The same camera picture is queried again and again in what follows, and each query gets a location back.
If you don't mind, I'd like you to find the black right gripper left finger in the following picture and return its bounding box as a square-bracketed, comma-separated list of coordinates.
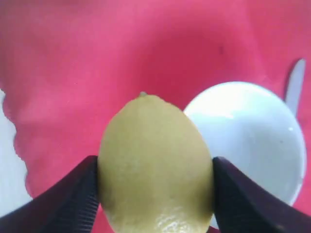
[0, 156, 99, 233]

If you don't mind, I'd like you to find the metal table knife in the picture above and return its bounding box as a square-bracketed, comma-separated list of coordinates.
[284, 58, 306, 116]

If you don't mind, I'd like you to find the yellow lemon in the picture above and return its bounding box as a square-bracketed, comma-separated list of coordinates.
[98, 93, 214, 233]

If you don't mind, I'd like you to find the red table cloth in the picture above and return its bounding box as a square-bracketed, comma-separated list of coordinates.
[0, 0, 311, 233]

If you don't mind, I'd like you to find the pale green ceramic bowl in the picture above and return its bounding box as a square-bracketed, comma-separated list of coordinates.
[184, 82, 307, 205]

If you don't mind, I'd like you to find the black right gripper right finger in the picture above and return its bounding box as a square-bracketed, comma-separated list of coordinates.
[212, 157, 311, 233]

